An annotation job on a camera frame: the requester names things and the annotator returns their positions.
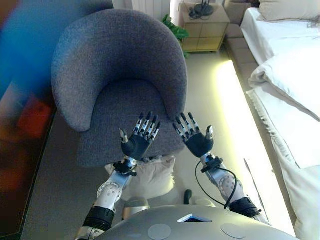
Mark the grey upholstered headboard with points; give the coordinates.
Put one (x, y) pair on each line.
(237, 10)

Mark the light wooden nightstand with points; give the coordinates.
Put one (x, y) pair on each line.
(205, 35)

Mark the grey round armchair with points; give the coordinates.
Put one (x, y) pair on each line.
(120, 50)

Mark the colourful abstract painting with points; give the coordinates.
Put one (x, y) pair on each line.
(20, 112)

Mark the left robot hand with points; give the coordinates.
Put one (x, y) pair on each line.
(136, 147)

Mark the grey robot torso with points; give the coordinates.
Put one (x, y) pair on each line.
(200, 230)

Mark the silver left robot leg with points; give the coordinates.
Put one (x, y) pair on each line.
(136, 206)

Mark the white radiator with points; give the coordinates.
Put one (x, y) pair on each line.
(160, 7)

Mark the white duvet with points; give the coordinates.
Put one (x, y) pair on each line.
(287, 77)

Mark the beige bed frame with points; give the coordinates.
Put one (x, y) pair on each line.
(240, 50)

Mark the black floor lamp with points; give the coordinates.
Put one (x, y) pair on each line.
(203, 10)

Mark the white bed mattress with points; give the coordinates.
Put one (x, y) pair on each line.
(275, 37)

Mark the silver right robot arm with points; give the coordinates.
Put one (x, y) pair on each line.
(225, 182)

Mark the white pillow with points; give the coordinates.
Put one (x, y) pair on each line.
(287, 10)

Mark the white fringed cushion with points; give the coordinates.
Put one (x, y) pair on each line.
(152, 180)

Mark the silver robot leg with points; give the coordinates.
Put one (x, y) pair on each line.
(136, 206)
(200, 200)

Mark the green potted plant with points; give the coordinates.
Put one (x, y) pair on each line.
(178, 31)

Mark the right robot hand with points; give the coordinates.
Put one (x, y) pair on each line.
(200, 145)

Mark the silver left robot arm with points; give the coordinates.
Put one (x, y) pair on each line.
(110, 192)

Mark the silver right robot leg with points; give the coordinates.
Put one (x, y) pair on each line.
(200, 200)

